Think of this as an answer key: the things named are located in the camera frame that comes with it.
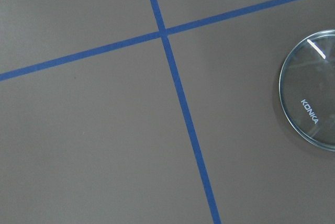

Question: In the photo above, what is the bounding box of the glass pot lid blue knob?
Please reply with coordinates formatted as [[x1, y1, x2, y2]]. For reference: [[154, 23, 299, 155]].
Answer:
[[278, 29, 334, 151]]

